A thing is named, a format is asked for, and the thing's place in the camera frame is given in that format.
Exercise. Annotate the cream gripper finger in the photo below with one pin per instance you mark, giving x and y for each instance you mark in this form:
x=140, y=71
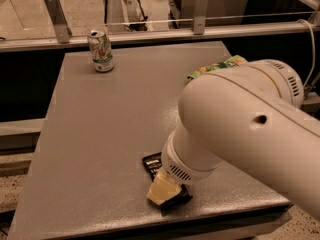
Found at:
x=163, y=188

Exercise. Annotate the black rxbar chocolate wrapper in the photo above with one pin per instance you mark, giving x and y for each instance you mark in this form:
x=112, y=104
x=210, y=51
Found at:
x=152, y=164

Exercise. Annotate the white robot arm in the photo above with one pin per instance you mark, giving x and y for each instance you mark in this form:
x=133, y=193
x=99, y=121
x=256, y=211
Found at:
x=249, y=116

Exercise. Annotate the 7up soda can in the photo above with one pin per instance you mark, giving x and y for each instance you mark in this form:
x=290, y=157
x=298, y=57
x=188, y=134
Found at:
x=101, y=52

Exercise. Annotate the green snack chip bag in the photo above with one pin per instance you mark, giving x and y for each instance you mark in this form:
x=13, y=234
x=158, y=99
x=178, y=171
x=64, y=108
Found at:
x=231, y=62

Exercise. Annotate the right metal rail bracket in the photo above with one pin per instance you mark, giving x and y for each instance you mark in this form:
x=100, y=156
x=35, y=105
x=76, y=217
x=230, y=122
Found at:
x=199, y=16

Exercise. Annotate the metal rail bracket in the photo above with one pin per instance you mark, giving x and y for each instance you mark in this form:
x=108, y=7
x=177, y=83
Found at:
x=199, y=16
x=59, y=22

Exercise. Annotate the horizontal metal rail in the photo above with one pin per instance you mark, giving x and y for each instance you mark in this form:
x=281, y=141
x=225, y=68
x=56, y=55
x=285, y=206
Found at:
x=179, y=36

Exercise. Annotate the left metal rail bracket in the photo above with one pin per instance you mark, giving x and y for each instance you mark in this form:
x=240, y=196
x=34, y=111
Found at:
x=59, y=22

